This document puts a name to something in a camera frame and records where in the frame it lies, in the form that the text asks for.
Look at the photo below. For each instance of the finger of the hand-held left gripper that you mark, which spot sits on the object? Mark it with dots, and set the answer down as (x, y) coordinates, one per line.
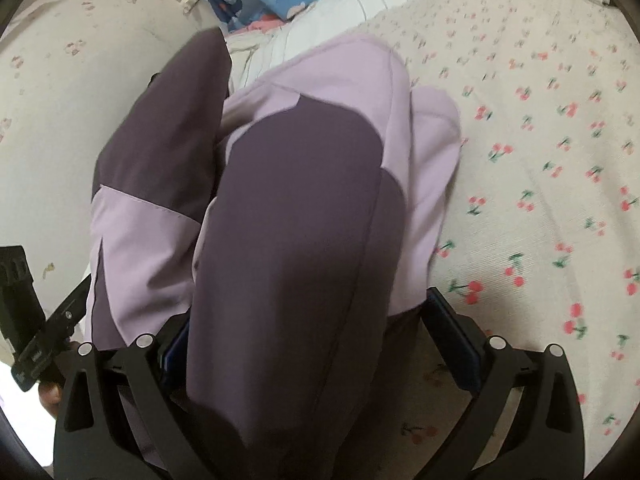
(70, 310)

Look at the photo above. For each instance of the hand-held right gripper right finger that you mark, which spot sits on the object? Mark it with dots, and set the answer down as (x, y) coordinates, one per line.
(457, 345)

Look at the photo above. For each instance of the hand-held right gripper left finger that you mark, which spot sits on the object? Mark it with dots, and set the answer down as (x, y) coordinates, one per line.
(172, 350)

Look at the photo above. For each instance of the purple jacket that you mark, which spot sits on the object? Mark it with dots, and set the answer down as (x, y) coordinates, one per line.
(300, 185)

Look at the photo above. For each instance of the person's left hand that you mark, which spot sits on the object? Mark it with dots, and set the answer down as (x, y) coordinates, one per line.
(50, 399)

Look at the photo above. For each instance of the floral bed sheet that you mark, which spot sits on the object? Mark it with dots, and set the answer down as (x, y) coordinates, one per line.
(550, 160)

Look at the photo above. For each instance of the pink cloth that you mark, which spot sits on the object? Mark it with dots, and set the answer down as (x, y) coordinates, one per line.
(262, 25)

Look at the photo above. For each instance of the white striped quilt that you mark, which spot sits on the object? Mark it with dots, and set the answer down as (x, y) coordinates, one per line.
(320, 35)

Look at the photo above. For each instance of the white wall socket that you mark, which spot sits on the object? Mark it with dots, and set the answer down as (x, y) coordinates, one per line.
(194, 4)

